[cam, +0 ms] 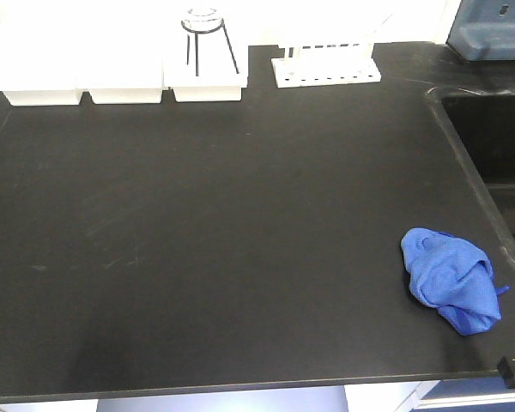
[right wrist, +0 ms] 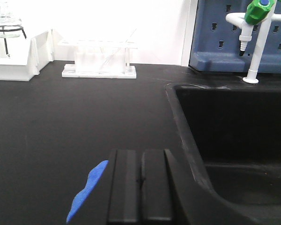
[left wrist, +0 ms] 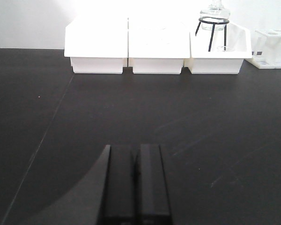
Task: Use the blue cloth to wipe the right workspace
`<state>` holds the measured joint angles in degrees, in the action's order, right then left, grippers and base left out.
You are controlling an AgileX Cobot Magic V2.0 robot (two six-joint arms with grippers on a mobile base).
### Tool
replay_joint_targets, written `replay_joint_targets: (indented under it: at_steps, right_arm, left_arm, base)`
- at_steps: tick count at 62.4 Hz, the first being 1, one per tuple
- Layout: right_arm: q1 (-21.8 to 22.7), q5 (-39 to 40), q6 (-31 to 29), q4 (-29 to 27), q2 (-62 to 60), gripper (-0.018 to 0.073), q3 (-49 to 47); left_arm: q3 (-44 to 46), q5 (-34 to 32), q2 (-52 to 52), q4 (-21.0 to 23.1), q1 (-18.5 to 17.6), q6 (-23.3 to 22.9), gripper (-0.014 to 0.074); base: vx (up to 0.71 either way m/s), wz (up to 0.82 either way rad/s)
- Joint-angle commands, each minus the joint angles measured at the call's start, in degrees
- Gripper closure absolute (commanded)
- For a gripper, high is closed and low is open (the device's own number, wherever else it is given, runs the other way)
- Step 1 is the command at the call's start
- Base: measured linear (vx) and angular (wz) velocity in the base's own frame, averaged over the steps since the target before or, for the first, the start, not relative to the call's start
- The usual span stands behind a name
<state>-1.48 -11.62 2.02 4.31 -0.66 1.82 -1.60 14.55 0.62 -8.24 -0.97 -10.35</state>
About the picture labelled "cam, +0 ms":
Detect middle white plastic bin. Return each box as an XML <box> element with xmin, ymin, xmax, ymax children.
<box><xmin>75</xmin><ymin>24</ymin><xmax>164</xmax><ymax>105</ymax></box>

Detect left white plastic bin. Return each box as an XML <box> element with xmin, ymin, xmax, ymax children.
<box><xmin>0</xmin><ymin>17</ymin><xmax>82</xmax><ymax>106</ymax></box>

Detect black wire tripod stand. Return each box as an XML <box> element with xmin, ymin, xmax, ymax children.
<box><xmin>180</xmin><ymin>17</ymin><xmax>240</xmax><ymax>77</ymax></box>

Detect blue grey wall dispenser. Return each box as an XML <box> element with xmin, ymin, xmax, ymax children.
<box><xmin>446</xmin><ymin>0</ymin><xmax>515</xmax><ymax>61</ymax></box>

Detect right white plastic bin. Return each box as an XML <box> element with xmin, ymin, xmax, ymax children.
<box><xmin>162</xmin><ymin>18</ymin><xmax>249</xmax><ymax>102</ymax></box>

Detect white test tube rack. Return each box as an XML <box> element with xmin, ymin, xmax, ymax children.
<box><xmin>270</xmin><ymin>15</ymin><xmax>394</xmax><ymax>89</ymax></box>

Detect blue cloth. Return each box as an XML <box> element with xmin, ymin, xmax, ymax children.
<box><xmin>401</xmin><ymin>227</ymin><xmax>509</xmax><ymax>336</ymax></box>

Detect white plastic bin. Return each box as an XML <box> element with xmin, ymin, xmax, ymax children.
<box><xmin>75</xmin><ymin>24</ymin><xmax>164</xmax><ymax>105</ymax></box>
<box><xmin>0</xmin><ymin>17</ymin><xmax>82</xmax><ymax>106</ymax></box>
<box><xmin>162</xmin><ymin>18</ymin><xmax>249</xmax><ymax>102</ymax></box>

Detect black sink basin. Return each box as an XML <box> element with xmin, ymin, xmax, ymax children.
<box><xmin>427</xmin><ymin>88</ymin><xmax>515</xmax><ymax>268</ymax></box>

